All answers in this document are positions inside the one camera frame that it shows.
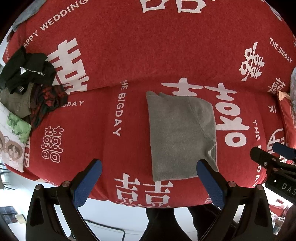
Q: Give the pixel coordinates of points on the red stool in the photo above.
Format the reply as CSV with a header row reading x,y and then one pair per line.
x,y
279,207

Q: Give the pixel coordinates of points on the red plaid garment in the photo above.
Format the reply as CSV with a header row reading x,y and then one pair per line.
x,y
49,97

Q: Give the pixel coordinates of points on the red cushion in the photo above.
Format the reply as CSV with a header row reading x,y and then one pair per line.
x,y
286,115

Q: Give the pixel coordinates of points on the grey knit sweater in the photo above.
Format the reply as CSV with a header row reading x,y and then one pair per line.
x,y
178,134

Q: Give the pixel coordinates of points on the red printed blanket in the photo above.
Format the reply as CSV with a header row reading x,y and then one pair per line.
x,y
138,58

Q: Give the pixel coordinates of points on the cartoon print pillow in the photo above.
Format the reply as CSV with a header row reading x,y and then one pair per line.
x,y
11,143

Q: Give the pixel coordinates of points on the person's legs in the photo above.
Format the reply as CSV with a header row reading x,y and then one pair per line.
x,y
161,222

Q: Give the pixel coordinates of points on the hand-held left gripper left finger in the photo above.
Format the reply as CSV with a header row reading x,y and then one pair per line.
x,y
89,183

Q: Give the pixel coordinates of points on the olive green garment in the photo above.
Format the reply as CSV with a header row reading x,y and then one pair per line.
x,y
16,102

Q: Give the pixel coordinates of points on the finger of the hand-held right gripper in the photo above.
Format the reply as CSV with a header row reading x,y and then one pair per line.
x,y
262,155
284,150

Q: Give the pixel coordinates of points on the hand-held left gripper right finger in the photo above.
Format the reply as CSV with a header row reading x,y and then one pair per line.
x,y
211,183

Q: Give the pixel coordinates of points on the black garment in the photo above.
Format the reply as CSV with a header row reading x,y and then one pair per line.
x,y
25,67

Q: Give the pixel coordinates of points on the grey cloth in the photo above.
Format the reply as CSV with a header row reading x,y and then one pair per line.
x,y
30,9

